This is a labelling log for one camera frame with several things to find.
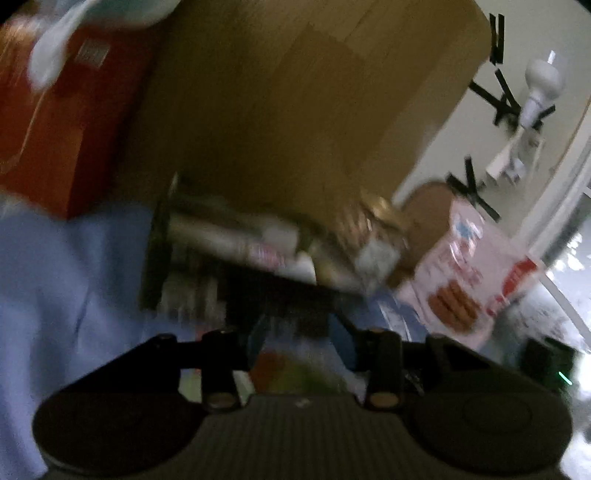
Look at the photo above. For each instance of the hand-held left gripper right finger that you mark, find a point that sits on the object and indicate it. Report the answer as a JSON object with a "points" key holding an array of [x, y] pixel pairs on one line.
{"points": [[345, 344]]}

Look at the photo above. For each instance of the black storage basket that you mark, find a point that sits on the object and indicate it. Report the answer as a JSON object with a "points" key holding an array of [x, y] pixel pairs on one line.
{"points": [[286, 297]]}

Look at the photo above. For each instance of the pink snack bag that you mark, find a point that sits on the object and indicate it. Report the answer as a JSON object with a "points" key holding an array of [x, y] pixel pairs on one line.
{"points": [[461, 277]]}

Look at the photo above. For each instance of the red gift bag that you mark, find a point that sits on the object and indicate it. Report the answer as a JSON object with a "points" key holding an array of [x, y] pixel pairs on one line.
{"points": [[69, 138]]}

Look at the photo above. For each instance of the large cardboard box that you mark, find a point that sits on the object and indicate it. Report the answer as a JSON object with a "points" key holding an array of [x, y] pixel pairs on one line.
{"points": [[300, 115]]}

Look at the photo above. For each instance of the round brown cardboard piece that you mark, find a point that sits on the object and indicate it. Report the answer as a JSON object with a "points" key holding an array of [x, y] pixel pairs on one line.
{"points": [[427, 217]]}

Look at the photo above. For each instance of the white paper bundle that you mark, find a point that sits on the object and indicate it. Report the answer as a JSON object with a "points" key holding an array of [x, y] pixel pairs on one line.
{"points": [[515, 159]]}

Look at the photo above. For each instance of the black tape strip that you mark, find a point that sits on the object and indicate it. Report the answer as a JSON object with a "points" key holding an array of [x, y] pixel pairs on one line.
{"points": [[497, 39]]}

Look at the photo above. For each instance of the pastel plush toy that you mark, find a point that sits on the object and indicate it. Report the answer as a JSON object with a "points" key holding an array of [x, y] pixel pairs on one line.
{"points": [[48, 55]]}

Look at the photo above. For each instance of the blue bedsheet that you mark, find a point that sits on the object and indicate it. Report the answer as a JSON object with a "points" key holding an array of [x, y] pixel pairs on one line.
{"points": [[69, 300]]}

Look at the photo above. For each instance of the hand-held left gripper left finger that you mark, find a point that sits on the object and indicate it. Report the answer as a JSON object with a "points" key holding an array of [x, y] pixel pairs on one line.
{"points": [[255, 345]]}

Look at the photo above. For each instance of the silvery snack packet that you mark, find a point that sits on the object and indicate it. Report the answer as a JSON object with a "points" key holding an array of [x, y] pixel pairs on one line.
{"points": [[207, 230]]}

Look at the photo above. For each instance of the glass jar with gold lid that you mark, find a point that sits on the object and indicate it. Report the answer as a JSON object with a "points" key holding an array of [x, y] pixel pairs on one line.
{"points": [[375, 258]]}

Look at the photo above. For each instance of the green snack packet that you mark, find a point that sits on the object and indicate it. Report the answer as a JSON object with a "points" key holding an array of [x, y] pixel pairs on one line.
{"points": [[286, 374]]}

